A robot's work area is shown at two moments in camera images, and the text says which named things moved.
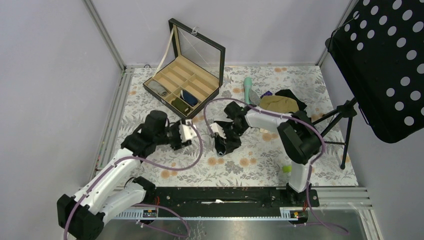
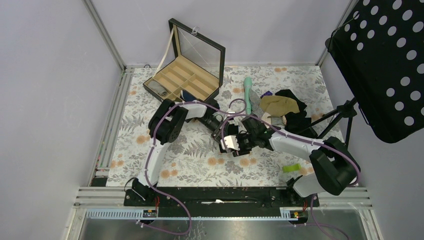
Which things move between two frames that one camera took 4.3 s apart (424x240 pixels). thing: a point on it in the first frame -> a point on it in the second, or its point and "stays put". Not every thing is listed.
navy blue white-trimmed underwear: (188, 98) stays put
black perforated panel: (379, 50) stays put
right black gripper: (235, 142) -> (242, 151)
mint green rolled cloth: (247, 83) stays put
